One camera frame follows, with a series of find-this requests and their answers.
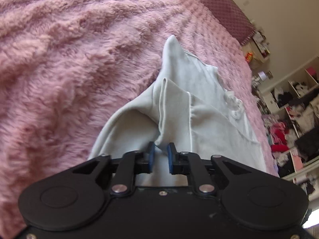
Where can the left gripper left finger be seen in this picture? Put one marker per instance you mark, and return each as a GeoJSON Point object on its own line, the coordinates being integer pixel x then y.
{"type": "Point", "coordinates": [128, 167]}

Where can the red snack bag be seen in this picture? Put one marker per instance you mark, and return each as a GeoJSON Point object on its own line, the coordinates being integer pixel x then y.
{"type": "Point", "coordinates": [249, 56]}

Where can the small white table lamp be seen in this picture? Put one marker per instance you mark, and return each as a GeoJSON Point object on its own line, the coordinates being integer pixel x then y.
{"type": "Point", "coordinates": [262, 76]}

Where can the pink fluffy bed blanket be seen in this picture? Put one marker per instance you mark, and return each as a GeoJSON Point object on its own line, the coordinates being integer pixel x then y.
{"type": "Point", "coordinates": [68, 65]}

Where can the red clothing on shelf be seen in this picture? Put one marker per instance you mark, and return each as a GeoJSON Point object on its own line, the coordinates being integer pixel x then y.
{"type": "Point", "coordinates": [280, 143]}

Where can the maroon quilted headboard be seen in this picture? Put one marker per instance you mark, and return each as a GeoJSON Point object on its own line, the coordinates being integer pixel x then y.
{"type": "Point", "coordinates": [232, 18]}

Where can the white open wardrobe shelving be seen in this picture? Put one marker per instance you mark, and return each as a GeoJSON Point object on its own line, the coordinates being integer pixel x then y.
{"type": "Point", "coordinates": [292, 107]}

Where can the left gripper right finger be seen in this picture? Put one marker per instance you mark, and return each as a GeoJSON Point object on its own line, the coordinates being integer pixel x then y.
{"type": "Point", "coordinates": [197, 170]}

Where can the white printed t-shirt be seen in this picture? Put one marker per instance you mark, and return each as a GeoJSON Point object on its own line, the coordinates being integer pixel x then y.
{"type": "Point", "coordinates": [185, 105]}

